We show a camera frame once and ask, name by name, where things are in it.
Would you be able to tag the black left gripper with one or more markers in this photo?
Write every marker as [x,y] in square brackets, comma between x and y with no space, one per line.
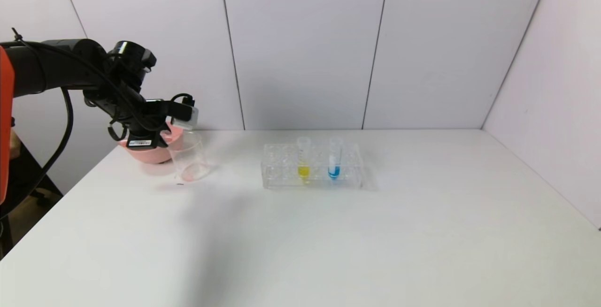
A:
[140,142]

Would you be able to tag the black and orange left arm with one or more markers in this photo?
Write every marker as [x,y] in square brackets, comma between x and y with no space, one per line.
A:
[51,65]

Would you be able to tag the clear plastic beaker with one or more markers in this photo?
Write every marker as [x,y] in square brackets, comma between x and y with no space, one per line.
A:
[190,161]

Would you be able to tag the test tube with yellow pigment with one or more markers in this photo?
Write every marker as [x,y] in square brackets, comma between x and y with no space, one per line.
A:
[304,171]

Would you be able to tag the test tube with blue pigment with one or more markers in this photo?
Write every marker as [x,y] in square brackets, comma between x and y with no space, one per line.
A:
[334,171]

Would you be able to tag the clear acrylic test tube rack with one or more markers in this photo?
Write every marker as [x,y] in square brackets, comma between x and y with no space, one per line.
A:
[350,175]

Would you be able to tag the pink bowl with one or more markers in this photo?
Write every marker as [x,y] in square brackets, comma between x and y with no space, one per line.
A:
[150,156]

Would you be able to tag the dark equipment beside table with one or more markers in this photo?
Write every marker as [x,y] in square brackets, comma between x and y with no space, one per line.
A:
[23,180]

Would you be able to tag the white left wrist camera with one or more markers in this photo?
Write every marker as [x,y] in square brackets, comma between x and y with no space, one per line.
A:
[187,119]

